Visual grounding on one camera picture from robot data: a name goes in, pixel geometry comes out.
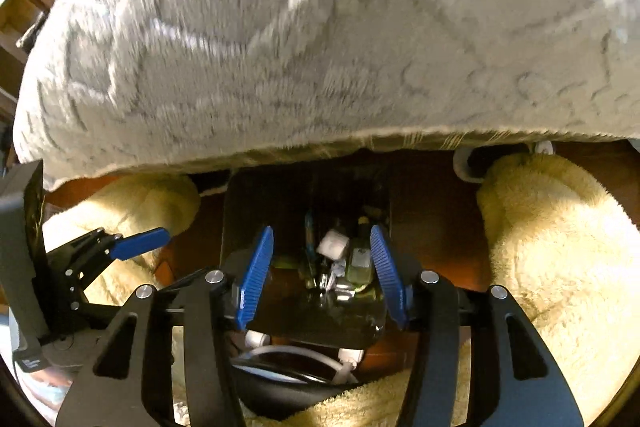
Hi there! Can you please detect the grey fluffy textured blanket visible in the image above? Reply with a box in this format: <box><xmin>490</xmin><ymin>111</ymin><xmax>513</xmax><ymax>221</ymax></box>
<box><xmin>12</xmin><ymin>0</ymin><xmax>640</xmax><ymax>194</ymax></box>

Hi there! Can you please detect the white plastic tube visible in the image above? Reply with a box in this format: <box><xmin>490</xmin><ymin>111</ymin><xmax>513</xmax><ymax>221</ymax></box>
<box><xmin>244</xmin><ymin>329</ymin><xmax>362</xmax><ymax>384</ymax></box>

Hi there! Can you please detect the dark transparent bag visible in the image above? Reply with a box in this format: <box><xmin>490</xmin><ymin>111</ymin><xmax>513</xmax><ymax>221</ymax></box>
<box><xmin>220</xmin><ymin>161</ymin><xmax>396</xmax><ymax>350</ymax></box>

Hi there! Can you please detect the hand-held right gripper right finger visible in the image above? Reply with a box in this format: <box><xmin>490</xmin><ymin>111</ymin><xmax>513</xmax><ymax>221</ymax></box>
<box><xmin>370</xmin><ymin>224</ymin><xmax>586</xmax><ymax>427</ymax></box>

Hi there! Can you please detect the square olive green bottle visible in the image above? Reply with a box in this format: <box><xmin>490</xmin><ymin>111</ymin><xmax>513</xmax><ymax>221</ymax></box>
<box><xmin>348</xmin><ymin>217</ymin><xmax>375</xmax><ymax>286</ymax></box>

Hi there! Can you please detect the yellow fleece cloth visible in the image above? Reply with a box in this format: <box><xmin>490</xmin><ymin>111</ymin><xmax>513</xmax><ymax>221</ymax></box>
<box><xmin>44</xmin><ymin>173</ymin><xmax>202</xmax><ymax>308</ymax></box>
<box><xmin>474</xmin><ymin>153</ymin><xmax>640</xmax><ymax>427</ymax></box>

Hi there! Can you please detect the white square packet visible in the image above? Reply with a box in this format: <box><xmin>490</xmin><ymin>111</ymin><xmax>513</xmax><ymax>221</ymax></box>
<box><xmin>317</xmin><ymin>230</ymin><xmax>350</xmax><ymax>259</ymax></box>

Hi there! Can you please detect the white rounded object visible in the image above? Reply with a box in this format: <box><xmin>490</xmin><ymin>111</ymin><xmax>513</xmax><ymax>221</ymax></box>
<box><xmin>452</xmin><ymin>146</ymin><xmax>487</xmax><ymax>184</ymax></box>

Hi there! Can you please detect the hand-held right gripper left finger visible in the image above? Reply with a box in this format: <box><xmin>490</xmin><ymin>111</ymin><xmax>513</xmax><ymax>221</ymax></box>
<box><xmin>55</xmin><ymin>226</ymin><xmax>275</xmax><ymax>427</ymax></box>

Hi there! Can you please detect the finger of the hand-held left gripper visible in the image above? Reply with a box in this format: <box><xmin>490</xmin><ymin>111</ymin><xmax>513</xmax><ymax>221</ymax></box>
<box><xmin>47</xmin><ymin>228</ymin><xmax>172</xmax><ymax>280</ymax></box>
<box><xmin>75</xmin><ymin>294</ymin><xmax>138</xmax><ymax>325</ymax></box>

